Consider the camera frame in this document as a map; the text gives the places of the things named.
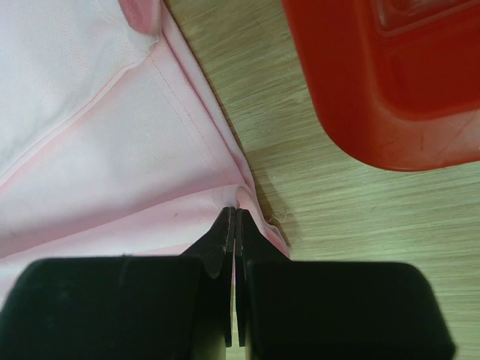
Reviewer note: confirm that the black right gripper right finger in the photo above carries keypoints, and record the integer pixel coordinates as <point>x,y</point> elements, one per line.
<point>289,309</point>

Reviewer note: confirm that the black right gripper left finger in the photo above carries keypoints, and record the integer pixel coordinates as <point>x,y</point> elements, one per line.
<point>126,307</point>

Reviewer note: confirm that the pink t-shirt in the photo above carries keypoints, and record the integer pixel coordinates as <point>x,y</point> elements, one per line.
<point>112,142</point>

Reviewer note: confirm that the red plastic bin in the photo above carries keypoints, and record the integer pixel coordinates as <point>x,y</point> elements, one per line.
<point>395,84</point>

